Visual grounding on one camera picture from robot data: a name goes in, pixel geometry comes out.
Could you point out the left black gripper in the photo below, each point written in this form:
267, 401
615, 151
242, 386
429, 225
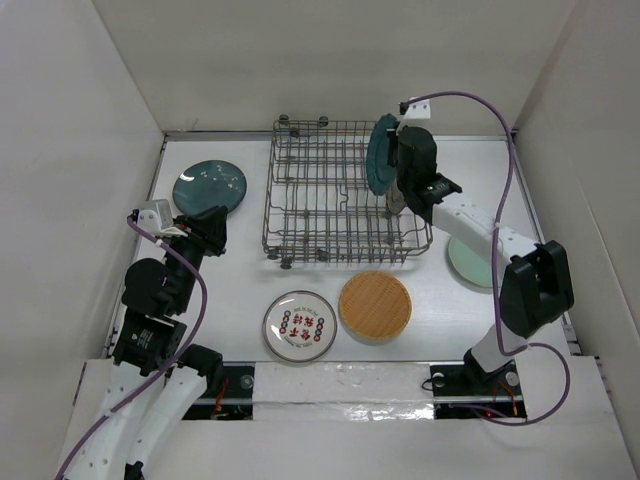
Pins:
206, 228

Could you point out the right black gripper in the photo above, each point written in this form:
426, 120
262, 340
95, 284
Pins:
394, 140

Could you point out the teal scalloped plate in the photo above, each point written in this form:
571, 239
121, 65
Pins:
379, 173

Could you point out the cream plate tree drawing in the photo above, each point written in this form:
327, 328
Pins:
395, 201

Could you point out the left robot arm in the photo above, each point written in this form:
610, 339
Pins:
157, 370

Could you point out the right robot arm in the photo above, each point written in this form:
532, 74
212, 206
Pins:
531, 280

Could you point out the dark teal blossom plate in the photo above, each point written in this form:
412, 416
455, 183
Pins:
207, 184

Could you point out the light green flower plate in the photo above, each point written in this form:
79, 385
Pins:
469, 265

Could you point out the white plate red characters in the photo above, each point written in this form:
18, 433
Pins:
299, 327

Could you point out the round woven bamboo tray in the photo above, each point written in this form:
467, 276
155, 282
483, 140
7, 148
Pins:
375, 306

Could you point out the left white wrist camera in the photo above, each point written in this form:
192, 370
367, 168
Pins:
154, 217

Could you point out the grey wire dish rack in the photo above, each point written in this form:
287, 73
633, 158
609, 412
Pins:
319, 207

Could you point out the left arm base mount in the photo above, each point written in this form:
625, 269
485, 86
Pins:
233, 398

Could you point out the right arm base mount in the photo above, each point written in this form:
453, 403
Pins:
456, 397

